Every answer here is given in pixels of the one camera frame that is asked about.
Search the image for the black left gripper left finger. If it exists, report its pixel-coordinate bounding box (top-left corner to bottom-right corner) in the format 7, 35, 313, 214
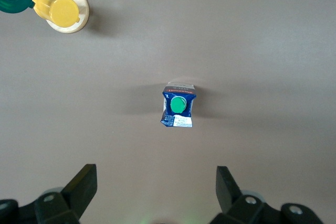
34, 163, 98, 224

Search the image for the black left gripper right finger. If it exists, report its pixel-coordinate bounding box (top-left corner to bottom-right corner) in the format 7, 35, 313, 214
209, 165, 266, 224

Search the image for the blue white milk carton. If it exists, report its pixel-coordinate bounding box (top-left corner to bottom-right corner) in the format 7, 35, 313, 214
160, 81, 197, 129

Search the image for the yellow plastic cup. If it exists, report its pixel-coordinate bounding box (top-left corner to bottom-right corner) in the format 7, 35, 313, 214
32, 0, 81, 28

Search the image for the round wooden cup stand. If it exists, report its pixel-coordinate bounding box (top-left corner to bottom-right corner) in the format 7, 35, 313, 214
46, 0, 90, 34

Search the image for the brown table cover mat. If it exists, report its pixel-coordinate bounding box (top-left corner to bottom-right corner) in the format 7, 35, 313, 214
0, 0, 336, 224

